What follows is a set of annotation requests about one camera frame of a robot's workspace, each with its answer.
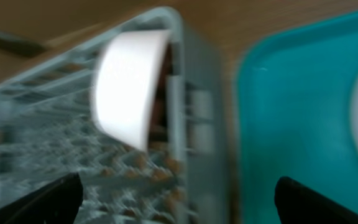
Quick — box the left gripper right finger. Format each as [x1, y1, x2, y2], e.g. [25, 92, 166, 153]
[274, 177, 358, 224]

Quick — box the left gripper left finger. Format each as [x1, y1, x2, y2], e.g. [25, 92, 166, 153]
[0, 173, 83, 224]

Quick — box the grey plastic dish rack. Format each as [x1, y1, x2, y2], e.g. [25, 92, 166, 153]
[0, 7, 229, 223]

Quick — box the teal plastic tray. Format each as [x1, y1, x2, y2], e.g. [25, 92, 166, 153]
[236, 11, 358, 223]

